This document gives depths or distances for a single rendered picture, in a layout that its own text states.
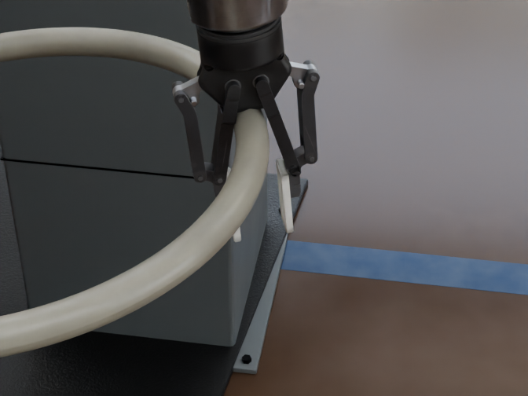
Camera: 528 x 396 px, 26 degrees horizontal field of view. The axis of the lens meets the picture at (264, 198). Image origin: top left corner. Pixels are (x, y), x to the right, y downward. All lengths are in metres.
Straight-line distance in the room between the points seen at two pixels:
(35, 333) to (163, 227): 1.16
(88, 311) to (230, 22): 0.27
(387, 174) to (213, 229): 1.73
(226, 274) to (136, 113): 0.35
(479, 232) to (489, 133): 0.39
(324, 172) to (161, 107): 0.83
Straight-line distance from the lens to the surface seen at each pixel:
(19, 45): 1.24
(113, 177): 1.96
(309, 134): 1.07
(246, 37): 0.98
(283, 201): 1.10
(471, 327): 2.25
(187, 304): 2.11
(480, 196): 2.58
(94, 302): 0.86
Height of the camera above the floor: 1.53
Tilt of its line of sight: 37 degrees down
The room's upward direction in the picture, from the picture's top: straight up
